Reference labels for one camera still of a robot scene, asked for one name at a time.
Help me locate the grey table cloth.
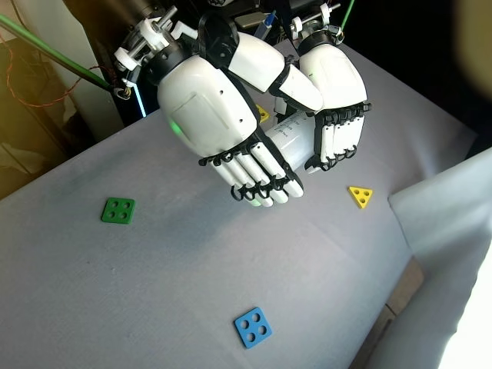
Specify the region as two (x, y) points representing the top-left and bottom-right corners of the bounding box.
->
(0, 42), (480, 369)

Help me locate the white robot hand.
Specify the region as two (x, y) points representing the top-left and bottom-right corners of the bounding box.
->
(298, 40), (373, 174)
(156, 11), (324, 209)

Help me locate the green cable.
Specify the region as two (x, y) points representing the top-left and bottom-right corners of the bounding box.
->
(0, 13), (115, 91)
(339, 0), (357, 31)

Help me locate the green square four-hole block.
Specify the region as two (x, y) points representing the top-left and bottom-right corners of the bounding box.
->
(101, 197), (136, 225)

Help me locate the yellow triangle three-hole block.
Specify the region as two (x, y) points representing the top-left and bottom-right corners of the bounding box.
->
(347, 185), (374, 210)

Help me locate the white backdrop sheet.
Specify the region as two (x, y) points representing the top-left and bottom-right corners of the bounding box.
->
(347, 145), (492, 369)

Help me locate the translucent plastic measuring cup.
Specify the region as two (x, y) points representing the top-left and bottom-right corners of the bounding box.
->
(263, 110), (327, 176)

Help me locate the blue square four-hole block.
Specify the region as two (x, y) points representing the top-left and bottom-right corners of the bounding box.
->
(233, 307), (273, 350)

